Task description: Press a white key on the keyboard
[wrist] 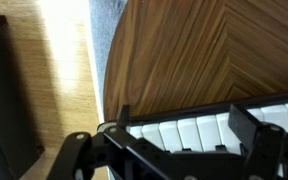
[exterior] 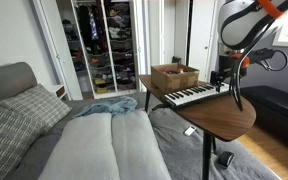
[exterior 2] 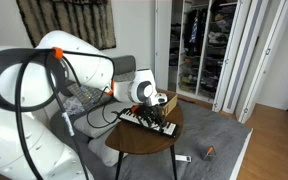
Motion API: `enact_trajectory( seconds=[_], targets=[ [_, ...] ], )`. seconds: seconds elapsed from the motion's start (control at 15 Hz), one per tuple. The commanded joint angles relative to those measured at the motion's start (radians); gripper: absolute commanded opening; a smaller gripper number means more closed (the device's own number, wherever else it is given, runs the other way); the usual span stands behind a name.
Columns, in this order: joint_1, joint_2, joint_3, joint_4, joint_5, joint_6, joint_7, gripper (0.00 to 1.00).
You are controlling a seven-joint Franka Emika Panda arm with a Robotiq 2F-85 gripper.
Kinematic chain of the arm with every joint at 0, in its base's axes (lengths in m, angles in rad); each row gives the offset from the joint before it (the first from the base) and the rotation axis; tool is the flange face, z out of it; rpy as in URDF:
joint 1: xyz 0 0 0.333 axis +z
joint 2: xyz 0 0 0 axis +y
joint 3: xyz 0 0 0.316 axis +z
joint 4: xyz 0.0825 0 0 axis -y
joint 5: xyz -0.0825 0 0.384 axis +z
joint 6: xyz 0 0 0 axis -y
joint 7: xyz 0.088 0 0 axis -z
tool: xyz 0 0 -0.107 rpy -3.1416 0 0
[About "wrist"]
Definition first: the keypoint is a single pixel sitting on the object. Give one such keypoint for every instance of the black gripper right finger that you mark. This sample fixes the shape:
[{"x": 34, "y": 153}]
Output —
[{"x": 266, "y": 145}]

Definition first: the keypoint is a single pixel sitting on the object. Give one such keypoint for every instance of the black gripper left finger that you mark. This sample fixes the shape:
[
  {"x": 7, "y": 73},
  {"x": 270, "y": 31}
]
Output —
[{"x": 126, "y": 157}]

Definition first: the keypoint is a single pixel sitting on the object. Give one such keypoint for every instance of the black keyboard with white keys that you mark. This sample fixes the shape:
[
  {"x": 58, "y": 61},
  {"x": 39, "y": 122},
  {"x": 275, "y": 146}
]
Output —
[{"x": 198, "y": 142}]

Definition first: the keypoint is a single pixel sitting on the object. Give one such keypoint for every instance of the dark black cabinet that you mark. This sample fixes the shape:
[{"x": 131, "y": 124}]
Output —
[{"x": 18, "y": 147}]

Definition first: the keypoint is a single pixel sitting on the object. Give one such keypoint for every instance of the grey blue carpet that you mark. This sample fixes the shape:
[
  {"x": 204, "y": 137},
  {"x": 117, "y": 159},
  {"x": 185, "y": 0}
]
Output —
[{"x": 105, "y": 16}]

